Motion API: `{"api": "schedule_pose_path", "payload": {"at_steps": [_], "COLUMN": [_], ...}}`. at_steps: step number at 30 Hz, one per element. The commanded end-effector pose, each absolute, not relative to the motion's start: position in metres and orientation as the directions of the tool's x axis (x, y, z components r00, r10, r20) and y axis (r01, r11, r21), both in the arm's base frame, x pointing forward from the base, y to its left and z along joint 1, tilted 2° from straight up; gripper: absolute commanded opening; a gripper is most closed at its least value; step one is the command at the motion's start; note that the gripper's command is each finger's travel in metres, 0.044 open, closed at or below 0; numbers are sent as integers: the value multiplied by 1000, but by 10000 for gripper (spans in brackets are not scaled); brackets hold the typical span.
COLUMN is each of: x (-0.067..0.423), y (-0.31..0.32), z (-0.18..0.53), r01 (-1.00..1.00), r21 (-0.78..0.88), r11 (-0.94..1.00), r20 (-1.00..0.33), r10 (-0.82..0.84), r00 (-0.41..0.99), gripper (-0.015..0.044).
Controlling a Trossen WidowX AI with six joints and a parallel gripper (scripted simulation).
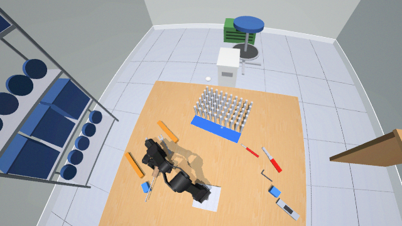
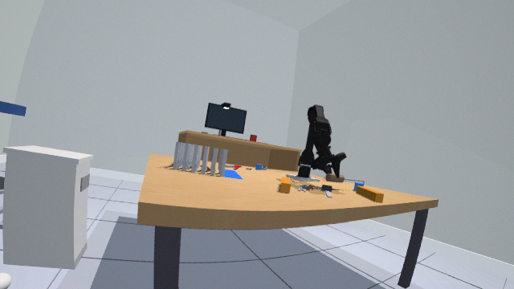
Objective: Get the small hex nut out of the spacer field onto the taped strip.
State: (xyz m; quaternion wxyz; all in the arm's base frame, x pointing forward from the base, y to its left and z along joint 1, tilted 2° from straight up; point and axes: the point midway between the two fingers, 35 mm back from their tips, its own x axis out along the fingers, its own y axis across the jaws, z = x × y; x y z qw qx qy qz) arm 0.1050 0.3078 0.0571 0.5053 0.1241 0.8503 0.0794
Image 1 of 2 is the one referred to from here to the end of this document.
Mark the blue cube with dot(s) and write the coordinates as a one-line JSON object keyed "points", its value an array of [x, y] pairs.
{"points": [[145, 187], [274, 191]]}

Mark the orange flat bar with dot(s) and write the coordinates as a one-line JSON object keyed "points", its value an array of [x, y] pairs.
{"points": [[168, 132], [134, 165]]}

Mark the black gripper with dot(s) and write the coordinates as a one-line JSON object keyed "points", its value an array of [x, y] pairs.
{"points": [[151, 162]]}

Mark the blue flat strip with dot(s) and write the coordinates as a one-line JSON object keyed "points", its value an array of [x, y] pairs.
{"points": [[214, 128]]}

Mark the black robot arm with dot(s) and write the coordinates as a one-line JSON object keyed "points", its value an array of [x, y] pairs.
{"points": [[181, 182]]}

